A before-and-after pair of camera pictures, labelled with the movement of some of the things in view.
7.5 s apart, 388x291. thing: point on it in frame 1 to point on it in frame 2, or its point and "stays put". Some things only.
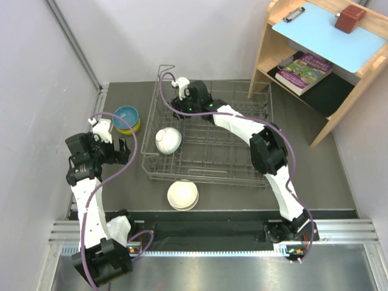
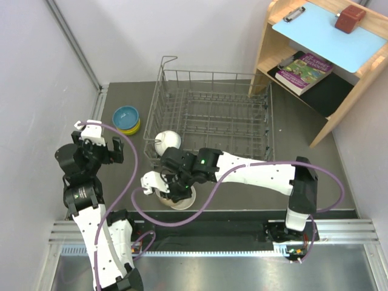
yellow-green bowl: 128,131 stays put
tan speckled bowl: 188,208 to 168,202
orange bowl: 134,128 stays put
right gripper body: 186,106 to 179,185
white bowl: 168,140 stays put
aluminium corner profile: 80,53 stays put
